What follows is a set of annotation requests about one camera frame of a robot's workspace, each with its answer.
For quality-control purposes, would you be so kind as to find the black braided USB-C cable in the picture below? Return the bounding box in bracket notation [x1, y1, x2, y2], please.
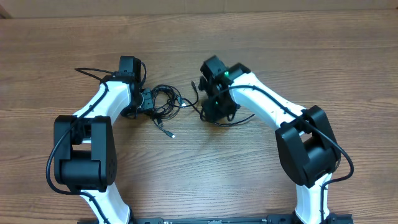
[151, 80, 256, 139]

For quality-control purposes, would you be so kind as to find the black glossy USB cable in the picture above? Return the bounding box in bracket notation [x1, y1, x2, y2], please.
[149, 84, 187, 128]

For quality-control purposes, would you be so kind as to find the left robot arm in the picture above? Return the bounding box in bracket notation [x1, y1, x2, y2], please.
[46, 56, 154, 223]

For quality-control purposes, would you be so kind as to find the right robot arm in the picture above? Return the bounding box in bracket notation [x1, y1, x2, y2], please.
[198, 56, 341, 223]

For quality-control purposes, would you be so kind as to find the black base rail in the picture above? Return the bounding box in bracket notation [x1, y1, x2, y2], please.
[77, 213, 354, 224]

